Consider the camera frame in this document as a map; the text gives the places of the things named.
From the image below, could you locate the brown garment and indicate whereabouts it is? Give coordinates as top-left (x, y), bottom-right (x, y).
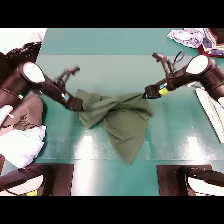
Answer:
top-left (6, 94), bottom-right (47, 132)

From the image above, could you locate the red garment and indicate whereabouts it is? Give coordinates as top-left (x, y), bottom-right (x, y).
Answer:
top-left (198, 28), bottom-right (224, 59)

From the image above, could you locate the green shirt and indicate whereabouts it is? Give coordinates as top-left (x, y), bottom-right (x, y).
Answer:
top-left (74, 88), bottom-right (155, 166)

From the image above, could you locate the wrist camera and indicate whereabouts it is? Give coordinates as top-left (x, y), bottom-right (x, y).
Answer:
top-left (152, 51), bottom-right (176, 76)
top-left (54, 65), bottom-right (82, 86)

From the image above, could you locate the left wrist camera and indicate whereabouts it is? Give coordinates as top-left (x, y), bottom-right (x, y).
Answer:
top-left (54, 65), bottom-right (82, 86)

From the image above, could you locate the black cable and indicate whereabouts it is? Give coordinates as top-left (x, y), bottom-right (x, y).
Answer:
top-left (173, 50), bottom-right (186, 66)

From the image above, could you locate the white patterned garment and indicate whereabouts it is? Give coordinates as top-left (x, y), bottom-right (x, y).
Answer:
top-left (167, 28), bottom-right (206, 50)

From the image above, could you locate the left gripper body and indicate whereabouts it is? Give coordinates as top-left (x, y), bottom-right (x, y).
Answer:
top-left (61, 93), bottom-right (85, 113)

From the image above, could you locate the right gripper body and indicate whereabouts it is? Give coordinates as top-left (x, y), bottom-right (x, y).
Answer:
top-left (143, 83), bottom-right (168, 100)

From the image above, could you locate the black garment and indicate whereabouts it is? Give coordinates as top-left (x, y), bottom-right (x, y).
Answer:
top-left (0, 41), bottom-right (43, 73)

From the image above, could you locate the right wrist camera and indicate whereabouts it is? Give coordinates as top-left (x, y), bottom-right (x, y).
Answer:
top-left (152, 51), bottom-right (176, 76)

